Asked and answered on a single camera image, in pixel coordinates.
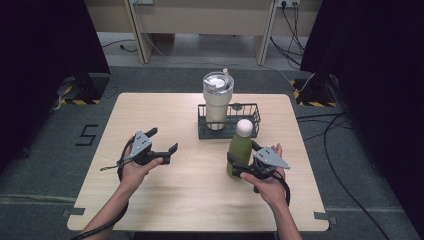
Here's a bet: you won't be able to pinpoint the white wall socket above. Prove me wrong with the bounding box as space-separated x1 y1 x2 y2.
276 0 301 9

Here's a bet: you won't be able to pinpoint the person's right hand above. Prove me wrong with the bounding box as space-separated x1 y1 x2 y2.
239 142 291 210

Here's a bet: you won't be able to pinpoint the person's left hand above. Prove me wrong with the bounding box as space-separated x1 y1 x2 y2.
118 137 165 193

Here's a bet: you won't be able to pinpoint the hand-held gripper black cable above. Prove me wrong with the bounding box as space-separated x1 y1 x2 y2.
271 171 292 208
69 137 135 240

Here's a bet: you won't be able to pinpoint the white tumbler with clear lid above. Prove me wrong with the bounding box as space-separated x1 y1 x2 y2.
202 68 235 132

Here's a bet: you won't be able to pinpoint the black cable with plug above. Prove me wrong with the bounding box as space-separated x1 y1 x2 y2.
101 39 139 54

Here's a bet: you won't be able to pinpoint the beige wooden desk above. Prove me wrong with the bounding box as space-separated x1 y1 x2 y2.
83 0 323 66

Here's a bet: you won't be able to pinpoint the left hand-held gripper black cable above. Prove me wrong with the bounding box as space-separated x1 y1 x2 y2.
69 137 135 240

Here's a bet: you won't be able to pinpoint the black stand base striped tape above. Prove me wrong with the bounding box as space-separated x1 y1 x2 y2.
58 73 111 106
289 73 339 108

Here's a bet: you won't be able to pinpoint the grey tape strip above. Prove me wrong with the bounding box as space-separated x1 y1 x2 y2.
313 211 338 225
62 207 87 218

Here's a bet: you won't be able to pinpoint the dark wire basket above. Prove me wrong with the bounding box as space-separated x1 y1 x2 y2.
197 102 262 140

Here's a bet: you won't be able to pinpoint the black curtain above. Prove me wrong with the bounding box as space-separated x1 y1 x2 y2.
0 0 112 169
299 0 424 231

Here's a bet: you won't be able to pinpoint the green bottle with white cap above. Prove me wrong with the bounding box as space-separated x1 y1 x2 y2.
226 118 254 179

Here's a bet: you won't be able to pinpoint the right hand-held gripper black cable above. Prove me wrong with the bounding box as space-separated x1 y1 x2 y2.
271 171 292 208

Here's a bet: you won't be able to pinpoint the black floor cables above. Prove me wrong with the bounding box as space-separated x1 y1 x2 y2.
295 112 392 240

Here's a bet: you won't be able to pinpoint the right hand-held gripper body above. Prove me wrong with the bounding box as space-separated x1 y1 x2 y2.
249 145 291 182

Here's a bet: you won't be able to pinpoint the black cables at wall socket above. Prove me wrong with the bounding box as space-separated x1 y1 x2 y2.
269 1 306 68

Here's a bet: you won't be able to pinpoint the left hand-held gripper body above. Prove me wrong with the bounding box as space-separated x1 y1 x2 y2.
129 129 158 167

